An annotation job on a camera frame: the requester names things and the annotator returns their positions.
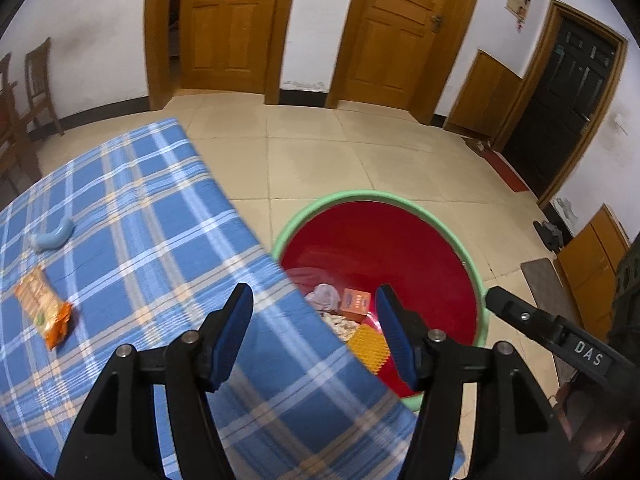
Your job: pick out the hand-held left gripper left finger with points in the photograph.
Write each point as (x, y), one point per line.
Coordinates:
(230, 340)

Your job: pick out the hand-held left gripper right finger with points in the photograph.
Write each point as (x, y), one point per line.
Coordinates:
(397, 340)

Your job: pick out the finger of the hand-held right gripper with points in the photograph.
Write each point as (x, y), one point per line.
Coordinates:
(524, 316)

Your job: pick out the yellow foam fruit net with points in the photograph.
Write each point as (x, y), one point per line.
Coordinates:
(370, 347)

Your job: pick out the orange cardboard box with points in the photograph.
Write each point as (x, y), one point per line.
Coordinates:
(356, 304)

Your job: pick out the white tissue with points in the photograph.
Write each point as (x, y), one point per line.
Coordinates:
(340, 326)

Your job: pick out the red basin with green rim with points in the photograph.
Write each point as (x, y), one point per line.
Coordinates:
(380, 240)

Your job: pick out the grey floor mat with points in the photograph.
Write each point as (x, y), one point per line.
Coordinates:
(547, 285)

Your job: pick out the low wooden cabinet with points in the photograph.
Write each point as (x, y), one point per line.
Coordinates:
(592, 270)

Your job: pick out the pair of dark shoes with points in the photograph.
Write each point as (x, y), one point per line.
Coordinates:
(549, 235)

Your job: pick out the red door mat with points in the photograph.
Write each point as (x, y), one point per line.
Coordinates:
(507, 172)

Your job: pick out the blue plaid tablecloth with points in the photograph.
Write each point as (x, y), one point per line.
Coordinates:
(150, 200)

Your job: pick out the orange snack wrapper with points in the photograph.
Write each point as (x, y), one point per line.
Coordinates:
(42, 305)

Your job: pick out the small pale blue object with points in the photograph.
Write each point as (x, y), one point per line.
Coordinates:
(52, 237)

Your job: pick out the black metal door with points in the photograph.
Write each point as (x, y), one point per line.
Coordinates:
(565, 95)

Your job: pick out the wooden dining chair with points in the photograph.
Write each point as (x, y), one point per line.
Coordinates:
(15, 135)
(40, 80)

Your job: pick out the closed wooden door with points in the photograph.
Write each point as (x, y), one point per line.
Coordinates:
(400, 30)

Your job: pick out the open wooden door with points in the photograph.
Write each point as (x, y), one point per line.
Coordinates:
(230, 25)

